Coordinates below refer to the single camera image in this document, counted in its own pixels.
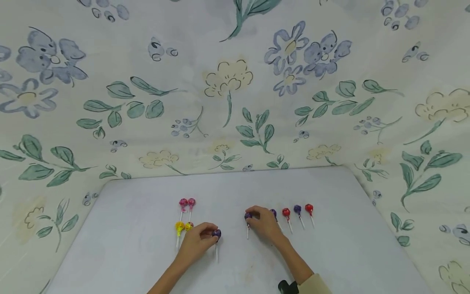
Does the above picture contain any person's right forearm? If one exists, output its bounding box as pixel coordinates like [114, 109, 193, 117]
[273, 236, 333, 294]

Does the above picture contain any person's left forearm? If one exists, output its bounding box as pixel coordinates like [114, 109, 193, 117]
[147, 254, 194, 294]

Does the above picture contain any person's left hand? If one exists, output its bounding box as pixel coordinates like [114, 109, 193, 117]
[177, 223, 221, 266]

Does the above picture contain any person's right hand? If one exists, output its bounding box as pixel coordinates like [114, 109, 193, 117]
[245, 206, 290, 247]

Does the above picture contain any black wrist band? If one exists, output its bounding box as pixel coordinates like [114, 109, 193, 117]
[278, 280, 300, 294]

